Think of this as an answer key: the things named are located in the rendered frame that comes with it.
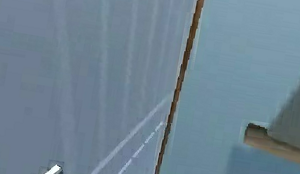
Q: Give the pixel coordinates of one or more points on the grey room door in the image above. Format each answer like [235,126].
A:
[61,60]

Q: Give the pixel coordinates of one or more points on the brown wooden shelf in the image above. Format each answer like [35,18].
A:
[270,144]

